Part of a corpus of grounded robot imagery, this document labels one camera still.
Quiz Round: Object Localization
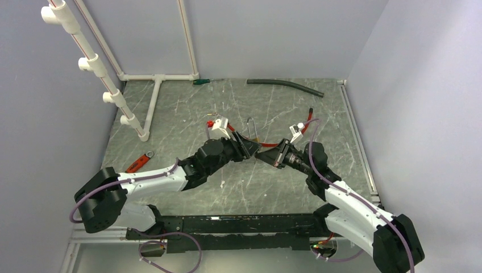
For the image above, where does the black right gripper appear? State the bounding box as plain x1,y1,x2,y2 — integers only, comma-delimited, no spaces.
256,138,314,176

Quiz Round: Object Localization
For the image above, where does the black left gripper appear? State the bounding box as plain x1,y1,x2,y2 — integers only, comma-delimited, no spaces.
206,131,262,177

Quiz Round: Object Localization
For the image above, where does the brass padlock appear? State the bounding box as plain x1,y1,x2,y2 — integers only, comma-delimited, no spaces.
247,117,260,143

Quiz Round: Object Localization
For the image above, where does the red cable lock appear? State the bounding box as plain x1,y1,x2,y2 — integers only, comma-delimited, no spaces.
226,107,315,148

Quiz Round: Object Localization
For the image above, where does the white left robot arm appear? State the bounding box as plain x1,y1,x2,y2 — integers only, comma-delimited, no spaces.
69,133,261,239

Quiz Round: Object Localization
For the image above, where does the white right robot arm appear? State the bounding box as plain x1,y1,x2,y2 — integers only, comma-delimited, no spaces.
255,139,425,272

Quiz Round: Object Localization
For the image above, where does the red adjustable wrench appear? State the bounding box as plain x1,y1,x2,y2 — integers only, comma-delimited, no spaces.
125,151,155,173

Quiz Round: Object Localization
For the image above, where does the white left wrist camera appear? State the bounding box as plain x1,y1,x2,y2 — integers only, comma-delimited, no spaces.
206,117,230,139

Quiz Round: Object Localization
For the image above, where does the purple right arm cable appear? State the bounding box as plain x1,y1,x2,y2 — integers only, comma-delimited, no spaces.
306,118,415,273

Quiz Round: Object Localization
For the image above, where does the dark rubber hose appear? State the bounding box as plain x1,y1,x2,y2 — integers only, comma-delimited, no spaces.
246,78,325,98

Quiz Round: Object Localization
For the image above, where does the aluminium frame rail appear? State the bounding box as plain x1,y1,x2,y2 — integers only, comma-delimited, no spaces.
336,79,385,209

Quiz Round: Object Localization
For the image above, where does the white PVC pipe frame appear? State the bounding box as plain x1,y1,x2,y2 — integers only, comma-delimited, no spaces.
40,1,200,142

